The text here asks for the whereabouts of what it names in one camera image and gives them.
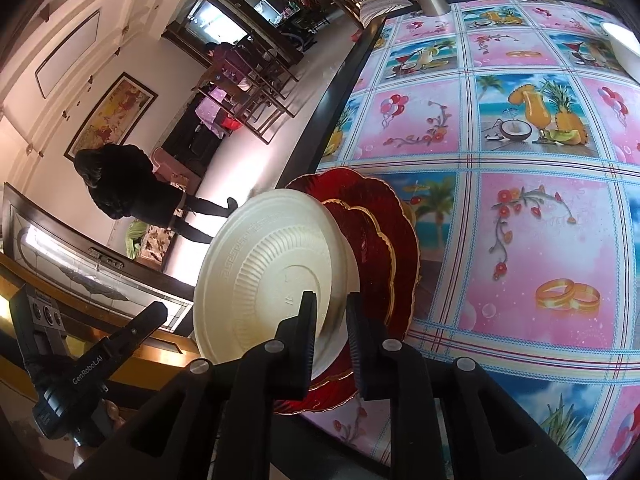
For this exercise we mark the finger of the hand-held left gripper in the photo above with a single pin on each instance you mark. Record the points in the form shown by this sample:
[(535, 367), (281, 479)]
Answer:
[(140, 330)]

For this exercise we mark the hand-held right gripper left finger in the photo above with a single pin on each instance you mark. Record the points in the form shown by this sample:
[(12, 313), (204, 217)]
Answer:
[(306, 340)]

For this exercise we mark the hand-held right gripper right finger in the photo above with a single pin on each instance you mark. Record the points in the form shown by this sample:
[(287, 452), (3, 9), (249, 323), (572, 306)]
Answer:
[(357, 345)]

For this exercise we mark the cream ribbed plate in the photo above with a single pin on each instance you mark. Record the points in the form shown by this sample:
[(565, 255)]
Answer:
[(265, 270)]

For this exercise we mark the large red glass plate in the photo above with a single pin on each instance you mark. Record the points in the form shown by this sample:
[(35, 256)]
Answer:
[(405, 270)]

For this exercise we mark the small red glass plate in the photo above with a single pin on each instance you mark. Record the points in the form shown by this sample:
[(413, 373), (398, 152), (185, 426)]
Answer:
[(370, 250)]

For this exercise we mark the person's left hand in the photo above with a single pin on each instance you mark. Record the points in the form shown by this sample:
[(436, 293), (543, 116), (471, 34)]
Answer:
[(116, 415)]

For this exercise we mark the green bag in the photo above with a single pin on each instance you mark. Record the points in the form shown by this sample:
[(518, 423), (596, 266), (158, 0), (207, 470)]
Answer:
[(134, 240)]

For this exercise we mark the wooden armchair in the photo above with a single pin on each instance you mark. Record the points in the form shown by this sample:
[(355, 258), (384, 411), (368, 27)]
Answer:
[(175, 170)]

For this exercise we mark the printed tablecloth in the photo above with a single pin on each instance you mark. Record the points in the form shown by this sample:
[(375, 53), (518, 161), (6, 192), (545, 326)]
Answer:
[(525, 260)]

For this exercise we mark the dark sofa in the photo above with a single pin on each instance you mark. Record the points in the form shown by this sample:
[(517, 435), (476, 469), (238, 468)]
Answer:
[(190, 135)]

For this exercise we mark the wooden chair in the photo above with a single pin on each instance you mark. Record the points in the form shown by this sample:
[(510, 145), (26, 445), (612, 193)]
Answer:
[(260, 115)]

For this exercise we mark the pink covered dining table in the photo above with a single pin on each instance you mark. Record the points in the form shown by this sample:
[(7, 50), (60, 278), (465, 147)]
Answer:
[(210, 110)]

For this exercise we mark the ceiling light panel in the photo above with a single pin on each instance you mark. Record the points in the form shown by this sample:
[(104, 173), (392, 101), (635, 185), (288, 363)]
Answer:
[(65, 55)]

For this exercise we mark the striped cushion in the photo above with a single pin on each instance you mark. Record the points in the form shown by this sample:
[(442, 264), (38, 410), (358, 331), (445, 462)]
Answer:
[(385, 7)]

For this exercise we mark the large white bowl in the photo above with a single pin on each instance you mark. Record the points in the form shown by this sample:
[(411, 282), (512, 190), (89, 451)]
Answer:
[(625, 52)]

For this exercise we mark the framed wall painting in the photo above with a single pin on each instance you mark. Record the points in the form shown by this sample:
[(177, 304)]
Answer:
[(110, 115)]

